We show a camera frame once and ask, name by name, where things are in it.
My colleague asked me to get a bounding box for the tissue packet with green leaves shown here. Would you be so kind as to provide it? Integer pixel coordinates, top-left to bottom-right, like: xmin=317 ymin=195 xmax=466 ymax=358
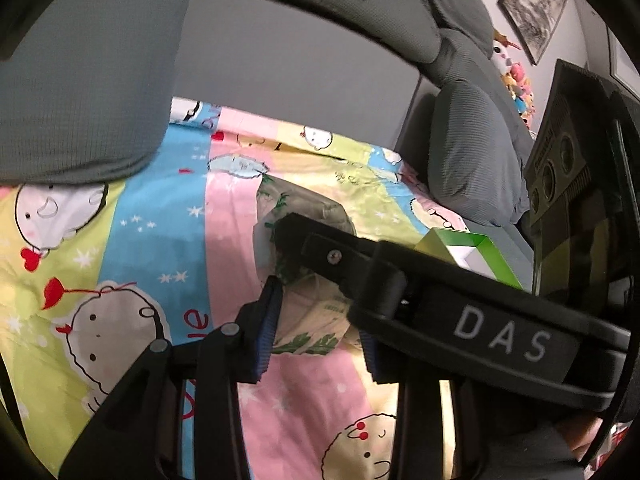
xmin=254 ymin=175 xmax=363 ymax=357

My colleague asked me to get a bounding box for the green cardboard box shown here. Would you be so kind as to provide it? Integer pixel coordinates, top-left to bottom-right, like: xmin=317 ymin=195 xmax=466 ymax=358
xmin=414 ymin=227 xmax=532 ymax=292

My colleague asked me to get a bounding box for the person's right hand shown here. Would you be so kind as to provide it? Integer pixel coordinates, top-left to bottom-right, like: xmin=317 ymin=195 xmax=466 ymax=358
xmin=557 ymin=412 xmax=608 ymax=461

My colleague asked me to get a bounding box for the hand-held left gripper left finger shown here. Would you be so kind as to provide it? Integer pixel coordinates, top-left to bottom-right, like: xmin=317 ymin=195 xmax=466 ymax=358
xmin=60 ymin=275 xmax=286 ymax=480

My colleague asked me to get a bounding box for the white framed picture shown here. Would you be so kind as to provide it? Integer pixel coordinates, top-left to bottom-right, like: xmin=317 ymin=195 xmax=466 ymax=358
xmin=606 ymin=25 xmax=640 ymax=97

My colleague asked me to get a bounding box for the pile of colourful plush toys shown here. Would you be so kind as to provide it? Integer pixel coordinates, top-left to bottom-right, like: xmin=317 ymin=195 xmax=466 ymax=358
xmin=492 ymin=30 xmax=537 ymax=123

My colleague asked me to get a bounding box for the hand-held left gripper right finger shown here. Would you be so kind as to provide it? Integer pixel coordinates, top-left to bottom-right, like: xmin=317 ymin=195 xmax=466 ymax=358
xmin=359 ymin=327 xmax=463 ymax=480

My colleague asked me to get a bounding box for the printed cartoon blanket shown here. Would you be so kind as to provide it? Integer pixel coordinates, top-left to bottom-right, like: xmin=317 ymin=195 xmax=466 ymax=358
xmin=0 ymin=97 xmax=536 ymax=480

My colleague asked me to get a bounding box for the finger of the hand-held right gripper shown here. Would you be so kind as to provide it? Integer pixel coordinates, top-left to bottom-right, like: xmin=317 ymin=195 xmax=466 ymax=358
xmin=272 ymin=212 xmax=407 ymax=320

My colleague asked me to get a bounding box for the grey pillow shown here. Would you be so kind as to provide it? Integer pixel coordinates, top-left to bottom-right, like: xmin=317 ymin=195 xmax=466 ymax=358
xmin=427 ymin=80 xmax=533 ymax=228
xmin=0 ymin=0 xmax=190 ymax=186

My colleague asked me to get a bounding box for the framed landscape picture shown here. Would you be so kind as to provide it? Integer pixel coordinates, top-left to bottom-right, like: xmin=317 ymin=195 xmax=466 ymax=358
xmin=497 ymin=0 xmax=568 ymax=66

